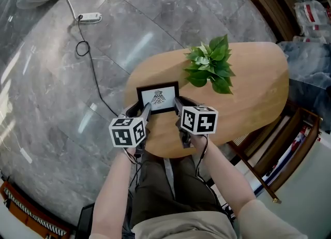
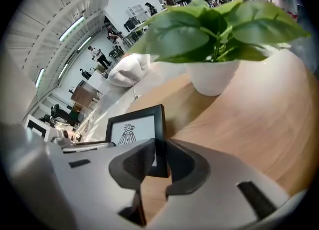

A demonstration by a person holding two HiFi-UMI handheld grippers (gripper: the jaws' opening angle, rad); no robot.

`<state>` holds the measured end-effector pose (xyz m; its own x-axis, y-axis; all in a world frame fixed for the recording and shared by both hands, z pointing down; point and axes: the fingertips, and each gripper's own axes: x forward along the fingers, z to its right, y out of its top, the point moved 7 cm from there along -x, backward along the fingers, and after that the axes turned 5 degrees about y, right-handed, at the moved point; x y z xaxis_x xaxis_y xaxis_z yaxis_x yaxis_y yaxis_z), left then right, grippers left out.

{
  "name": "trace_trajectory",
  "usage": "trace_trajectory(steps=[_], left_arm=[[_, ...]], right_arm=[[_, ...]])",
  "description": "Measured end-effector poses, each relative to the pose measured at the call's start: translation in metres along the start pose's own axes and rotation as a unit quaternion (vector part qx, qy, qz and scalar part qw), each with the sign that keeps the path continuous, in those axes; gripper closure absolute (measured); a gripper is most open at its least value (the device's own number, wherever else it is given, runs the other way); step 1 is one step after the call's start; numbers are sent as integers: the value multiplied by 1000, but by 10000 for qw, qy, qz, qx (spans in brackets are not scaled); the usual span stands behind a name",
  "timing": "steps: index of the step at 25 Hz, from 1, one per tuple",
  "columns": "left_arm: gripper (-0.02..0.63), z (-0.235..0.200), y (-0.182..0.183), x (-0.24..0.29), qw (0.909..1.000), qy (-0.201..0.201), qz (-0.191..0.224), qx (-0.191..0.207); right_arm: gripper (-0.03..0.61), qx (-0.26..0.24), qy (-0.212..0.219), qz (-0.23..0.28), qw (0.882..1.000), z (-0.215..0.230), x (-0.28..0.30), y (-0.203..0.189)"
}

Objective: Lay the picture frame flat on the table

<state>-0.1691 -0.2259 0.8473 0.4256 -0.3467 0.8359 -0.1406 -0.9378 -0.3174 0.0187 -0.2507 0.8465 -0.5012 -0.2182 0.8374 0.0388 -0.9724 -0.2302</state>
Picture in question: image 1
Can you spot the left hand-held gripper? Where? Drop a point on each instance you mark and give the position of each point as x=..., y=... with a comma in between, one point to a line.
x=124, y=135

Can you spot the black framed picture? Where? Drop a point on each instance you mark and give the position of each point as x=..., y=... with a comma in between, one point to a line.
x=165, y=93

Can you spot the black box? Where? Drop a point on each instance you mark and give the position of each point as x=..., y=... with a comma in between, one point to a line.
x=84, y=222

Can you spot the white power strip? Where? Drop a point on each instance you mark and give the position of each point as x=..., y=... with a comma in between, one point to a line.
x=90, y=16

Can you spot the person's left forearm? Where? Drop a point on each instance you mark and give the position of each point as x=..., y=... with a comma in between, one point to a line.
x=111, y=194

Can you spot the dark wooden steps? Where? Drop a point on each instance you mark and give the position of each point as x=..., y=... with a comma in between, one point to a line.
x=269, y=2

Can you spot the person's right forearm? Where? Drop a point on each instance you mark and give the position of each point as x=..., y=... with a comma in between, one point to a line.
x=227, y=176

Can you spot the person's dark trousers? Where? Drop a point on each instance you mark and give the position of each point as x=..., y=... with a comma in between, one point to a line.
x=160, y=188

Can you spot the brown wooden cabinet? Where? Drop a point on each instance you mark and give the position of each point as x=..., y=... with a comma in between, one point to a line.
x=297, y=145

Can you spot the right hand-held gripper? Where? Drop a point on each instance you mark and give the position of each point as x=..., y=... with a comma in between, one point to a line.
x=199, y=120

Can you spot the white power adapter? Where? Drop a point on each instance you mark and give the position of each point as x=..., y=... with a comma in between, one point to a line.
x=26, y=155

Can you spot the orange chair with striped trim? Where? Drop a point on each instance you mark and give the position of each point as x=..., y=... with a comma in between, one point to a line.
x=28, y=212

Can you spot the green potted plant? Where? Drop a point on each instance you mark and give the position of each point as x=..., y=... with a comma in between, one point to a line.
x=209, y=64

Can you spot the person's beige shirt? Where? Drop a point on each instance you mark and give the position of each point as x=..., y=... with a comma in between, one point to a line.
x=196, y=227

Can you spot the oval wooden table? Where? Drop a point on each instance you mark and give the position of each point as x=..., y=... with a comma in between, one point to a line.
x=258, y=88

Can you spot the grey marble pattern panel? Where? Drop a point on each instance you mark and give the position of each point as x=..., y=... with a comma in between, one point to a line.
x=307, y=62

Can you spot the pack of plastic water bottles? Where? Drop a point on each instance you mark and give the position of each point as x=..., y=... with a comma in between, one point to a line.
x=313, y=18

